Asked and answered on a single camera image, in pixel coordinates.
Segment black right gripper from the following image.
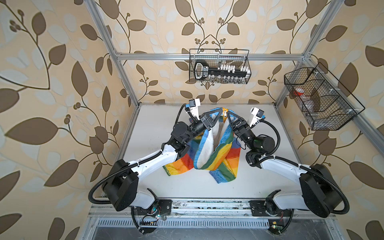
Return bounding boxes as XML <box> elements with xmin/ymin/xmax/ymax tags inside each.
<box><xmin>229</xmin><ymin>112</ymin><xmax>257</xmax><ymax>153</ymax></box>

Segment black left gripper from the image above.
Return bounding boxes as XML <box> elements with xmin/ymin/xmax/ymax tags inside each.
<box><xmin>181</xmin><ymin>107</ymin><xmax>220</xmax><ymax>145</ymax></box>

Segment rainbow coloured jacket white lining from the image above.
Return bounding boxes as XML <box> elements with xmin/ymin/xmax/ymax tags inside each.
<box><xmin>163</xmin><ymin>108</ymin><xmax>241</xmax><ymax>184</ymax></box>

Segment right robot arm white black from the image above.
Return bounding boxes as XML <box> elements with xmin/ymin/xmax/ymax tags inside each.
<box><xmin>227</xmin><ymin>108</ymin><xmax>350</xmax><ymax>218</ymax></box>

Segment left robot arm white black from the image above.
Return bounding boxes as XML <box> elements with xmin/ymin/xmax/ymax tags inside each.
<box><xmin>88</xmin><ymin>108</ymin><xmax>225</xmax><ymax>212</ymax></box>

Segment black white tool in basket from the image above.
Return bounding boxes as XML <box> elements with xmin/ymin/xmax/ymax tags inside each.
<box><xmin>192</xmin><ymin>61</ymin><xmax>252</xmax><ymax>81</ymax></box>

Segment red lidded clear container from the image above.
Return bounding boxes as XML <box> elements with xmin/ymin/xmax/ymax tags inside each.
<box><xmin>292</xmin><ymin>88</ymin><xmax>305</xmax><ymax>97</ymax></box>

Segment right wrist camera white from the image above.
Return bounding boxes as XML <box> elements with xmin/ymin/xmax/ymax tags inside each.
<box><xmin>248</xmin><ymin>107</ymin><xmax>265</xmax><ymax>127</ymax></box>

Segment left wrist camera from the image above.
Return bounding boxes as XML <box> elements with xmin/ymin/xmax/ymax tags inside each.
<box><xmin>185</xmin><ymin>99</ymin><xmax>201</xmax><ymax>122</ymax></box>

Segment black wire basket back wall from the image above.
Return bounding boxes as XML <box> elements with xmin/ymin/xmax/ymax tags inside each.
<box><xmin>189</xmin><ymin>48</ymin><xmax>252</xmax><ymax>85</ymax></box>

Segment black wire basket wall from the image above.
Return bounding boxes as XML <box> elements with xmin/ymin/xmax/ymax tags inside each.
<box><xmin>284</xmin><ymin>63</ymin><xmax>366</xmax><ymax>131</ymax></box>
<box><xmin>189</xmin><ymin>48</ymin><xmax>252</xmax><ymax>85</ymax></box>

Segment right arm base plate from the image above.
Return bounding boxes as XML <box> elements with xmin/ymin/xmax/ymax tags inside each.
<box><xmin>249</xmin><ymin>200</ymin><xmax>292</xmax><ymax>217</ymax></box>

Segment black wire basket right wall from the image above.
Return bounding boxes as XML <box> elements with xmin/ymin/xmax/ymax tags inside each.
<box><xmin>284</xmin><ymin>63</ymin><xmax>366</xmax><ymax>131</ymax></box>

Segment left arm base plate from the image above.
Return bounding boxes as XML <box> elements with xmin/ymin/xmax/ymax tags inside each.
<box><xmin>133</xmin><ymin>199</ymin><xmax>173</xmax><ymax>216</ymax></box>

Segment right base cable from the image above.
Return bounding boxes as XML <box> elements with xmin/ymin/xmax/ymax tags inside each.
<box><xmin>267</xmin><ymin>209</ymin><xmax>298</xmax><ymax>235</ymax></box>

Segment base cable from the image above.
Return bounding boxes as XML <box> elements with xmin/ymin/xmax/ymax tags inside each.
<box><xmin>267</xmin><ymin>209</ymin><xmax>298</xmax><ymax>235</ymax></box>
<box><xmin>128</xmin><ymin>206</ymin><xmax>164</xmax><ymax>235</ymax></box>

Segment aluminium frame rails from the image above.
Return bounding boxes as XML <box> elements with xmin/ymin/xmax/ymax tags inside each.
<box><xmin>80</xmin><ymin>0</ymin><xmax>384</xmax><ymax>240</ymax></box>

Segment left base cable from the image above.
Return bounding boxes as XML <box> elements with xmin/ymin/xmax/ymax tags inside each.
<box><xmin>128</xmin><ymin>206</ymin><xmax>164</xmax><ymax>235</ymax></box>

